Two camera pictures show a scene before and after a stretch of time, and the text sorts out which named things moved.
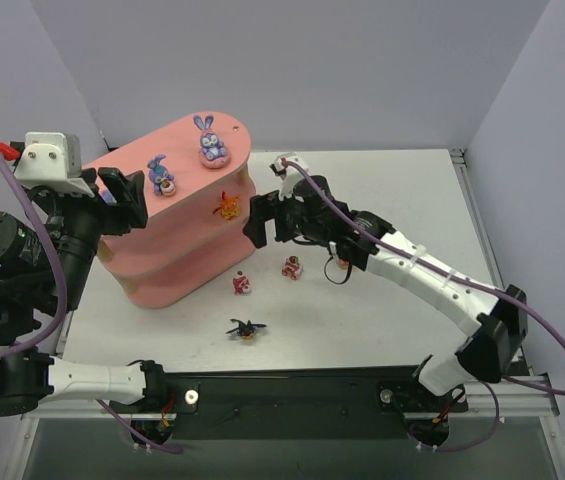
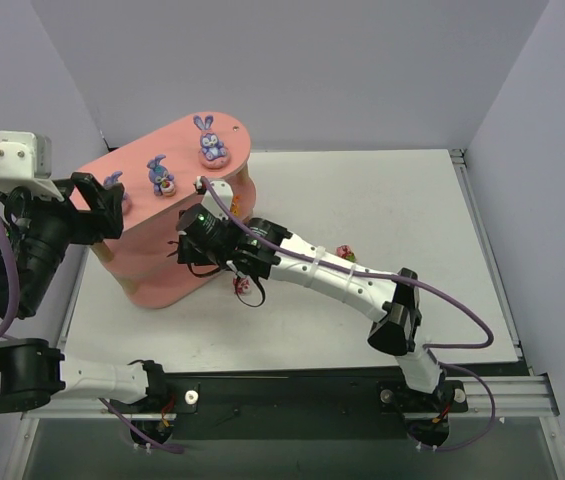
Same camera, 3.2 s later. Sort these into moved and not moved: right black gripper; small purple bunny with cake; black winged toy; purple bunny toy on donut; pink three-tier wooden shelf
Moved: right black gripper; black winged toy
Not moved: purple bunny toy on donut; pink three-tier wooden shelf; small purple bunny with cake
